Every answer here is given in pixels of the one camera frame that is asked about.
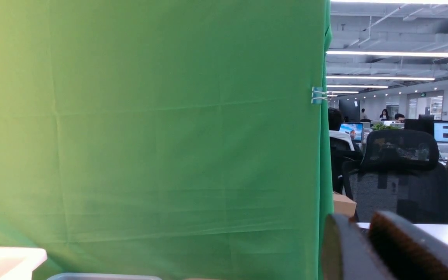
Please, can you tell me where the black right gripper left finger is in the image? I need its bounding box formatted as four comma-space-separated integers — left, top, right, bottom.
321, 214, 395, 280

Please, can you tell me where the metal binder clip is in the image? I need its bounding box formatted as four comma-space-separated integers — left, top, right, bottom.
311, 87, 331, 105

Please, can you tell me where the green backdrop cloth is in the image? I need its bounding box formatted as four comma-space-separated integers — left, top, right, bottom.
0, 0, 333, 280

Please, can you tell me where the cardboard box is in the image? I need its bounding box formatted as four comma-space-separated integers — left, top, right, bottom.
332, 191, 356, 218

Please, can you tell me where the computer monitor left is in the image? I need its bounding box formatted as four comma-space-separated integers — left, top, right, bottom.
339, 122, 364, 142

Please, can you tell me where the large white plastic bin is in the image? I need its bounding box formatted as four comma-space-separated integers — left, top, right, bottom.
0, 247, 47, 280

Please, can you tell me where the black mesh office chair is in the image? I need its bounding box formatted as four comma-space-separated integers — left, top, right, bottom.
342, 129, 448, 224

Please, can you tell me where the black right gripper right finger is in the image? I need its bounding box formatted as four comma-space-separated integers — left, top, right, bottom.
368, 212, 448, 280

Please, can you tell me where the seated person dark hair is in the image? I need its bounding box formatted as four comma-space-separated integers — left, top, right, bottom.
328, 107, 361, 151

